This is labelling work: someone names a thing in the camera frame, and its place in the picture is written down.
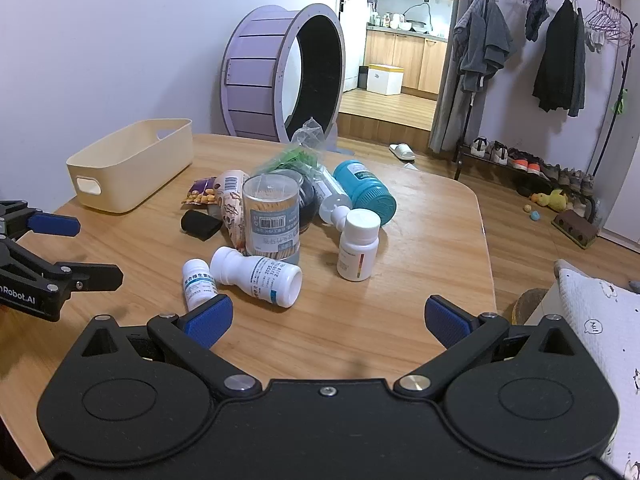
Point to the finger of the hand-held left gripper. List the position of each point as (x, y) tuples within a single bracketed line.
[(90, 277), (52, 224)]

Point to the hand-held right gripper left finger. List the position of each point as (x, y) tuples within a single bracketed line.
[(207, 321)]

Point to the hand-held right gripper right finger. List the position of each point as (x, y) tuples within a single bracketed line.
[(447, 322)]

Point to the small white pill bottle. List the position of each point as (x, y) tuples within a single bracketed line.
[(197, 280)]

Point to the large white pill bottle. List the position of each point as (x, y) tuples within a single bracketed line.
[(260, 277)]

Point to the cream plastic basket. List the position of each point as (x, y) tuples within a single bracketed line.
[(130, 170)]

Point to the white bottle with colour stripe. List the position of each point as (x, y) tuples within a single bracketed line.
[(357, 250)]

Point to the cream patterned tube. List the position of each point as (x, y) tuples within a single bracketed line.
[(231, 200)]

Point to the clear toothpick jar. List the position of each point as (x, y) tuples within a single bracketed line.
[(272, 215)]

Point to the wooden desktop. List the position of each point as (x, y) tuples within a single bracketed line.
[(375, 310)]

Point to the tan round cushion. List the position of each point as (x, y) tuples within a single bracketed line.
[(530, 307)]

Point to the purple snack packet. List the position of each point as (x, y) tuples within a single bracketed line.
[(200, 192)]

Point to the teal plastic bottle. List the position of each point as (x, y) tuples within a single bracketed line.
[(367, 192)]

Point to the printed bed cover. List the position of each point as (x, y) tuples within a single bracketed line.
[(605, 335)]

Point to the brown cardboard scratcher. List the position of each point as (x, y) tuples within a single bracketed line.
[(575, 227)]

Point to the yellow duck toy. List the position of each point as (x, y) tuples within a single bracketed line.
[(552, 201)]

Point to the black shoe rack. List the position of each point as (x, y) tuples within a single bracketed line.
[(462, 152)]

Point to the white slipper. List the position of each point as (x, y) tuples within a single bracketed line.
[(402, 151)]

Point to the row of shoes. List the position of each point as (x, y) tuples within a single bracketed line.
[(520, 160)]

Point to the green bag in clear plastic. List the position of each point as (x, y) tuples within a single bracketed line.
[(295, 155)]

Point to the blue grey floor mat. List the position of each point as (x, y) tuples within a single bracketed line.
[(342, 152)]

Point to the grey curtain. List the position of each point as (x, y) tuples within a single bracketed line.
[(447, 120)]

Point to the purple cat exercise wheel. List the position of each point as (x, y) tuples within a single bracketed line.
[(255, 75)]

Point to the white storage box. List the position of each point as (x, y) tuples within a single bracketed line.
[(384, 80)]

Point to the wooden kitchen base cabinets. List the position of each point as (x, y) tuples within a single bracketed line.
[(400, 60)]

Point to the grey hanging hoodie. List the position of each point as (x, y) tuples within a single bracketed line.
[(482, 45)]

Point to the green hanging toy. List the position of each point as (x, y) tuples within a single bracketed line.
[(621, 102)]

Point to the black hanging jacket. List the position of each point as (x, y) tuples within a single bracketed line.
[(557, 60)]

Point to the dishes on kitchen counter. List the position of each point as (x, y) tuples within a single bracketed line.
[(407, 24)]

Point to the black clothes rack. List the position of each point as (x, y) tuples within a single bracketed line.
[(621, 55)]

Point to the dark hanging shorts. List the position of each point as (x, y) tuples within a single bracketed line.
[(536, 15)]

